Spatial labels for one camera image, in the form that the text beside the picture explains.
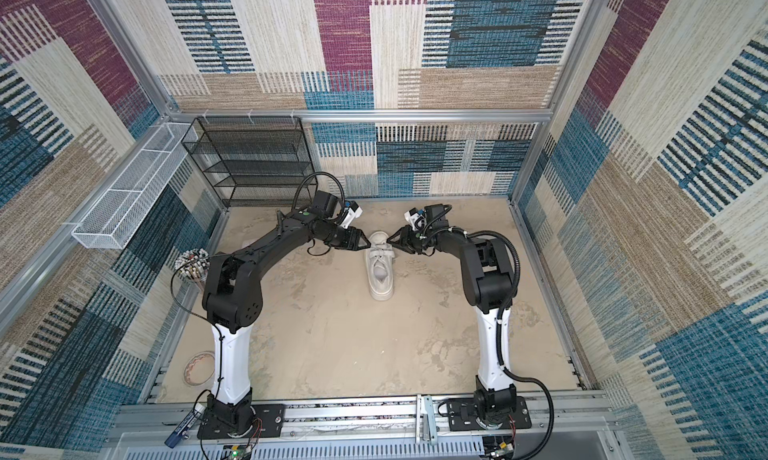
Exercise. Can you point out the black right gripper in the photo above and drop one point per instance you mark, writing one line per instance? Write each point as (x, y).
(404, 240)

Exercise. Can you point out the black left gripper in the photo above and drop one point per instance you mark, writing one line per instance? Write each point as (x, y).
(353, 239)

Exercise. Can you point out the white shoelace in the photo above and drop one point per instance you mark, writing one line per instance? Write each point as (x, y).
(380, 259)

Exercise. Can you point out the white sneaker shoe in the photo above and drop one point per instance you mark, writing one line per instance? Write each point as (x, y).
(380, 289)

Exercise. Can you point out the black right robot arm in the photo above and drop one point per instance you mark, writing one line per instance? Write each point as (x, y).
(490, 279)

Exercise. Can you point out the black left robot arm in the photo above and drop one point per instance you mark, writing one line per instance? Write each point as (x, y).
(233, 301)

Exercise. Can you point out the black mesh shelf rack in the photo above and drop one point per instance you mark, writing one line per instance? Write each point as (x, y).
(250, 161)

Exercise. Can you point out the clear cup of pencils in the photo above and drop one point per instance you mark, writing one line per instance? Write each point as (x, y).
(193, 266)

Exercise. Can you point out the clear tape roll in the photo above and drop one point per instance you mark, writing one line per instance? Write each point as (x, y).
(199, 369)

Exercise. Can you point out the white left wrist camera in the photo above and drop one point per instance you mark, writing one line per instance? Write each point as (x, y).
(350, 212)

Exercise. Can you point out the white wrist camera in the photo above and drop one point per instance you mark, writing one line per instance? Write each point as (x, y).
(350, 212)
(416, 218)

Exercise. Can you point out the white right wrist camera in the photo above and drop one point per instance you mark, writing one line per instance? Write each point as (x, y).
(416, 218)

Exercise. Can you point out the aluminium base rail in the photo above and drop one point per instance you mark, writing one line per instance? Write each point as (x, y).
(580, 426)

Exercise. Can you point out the white wire mesh tray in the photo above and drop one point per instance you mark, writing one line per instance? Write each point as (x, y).
(117, 215)

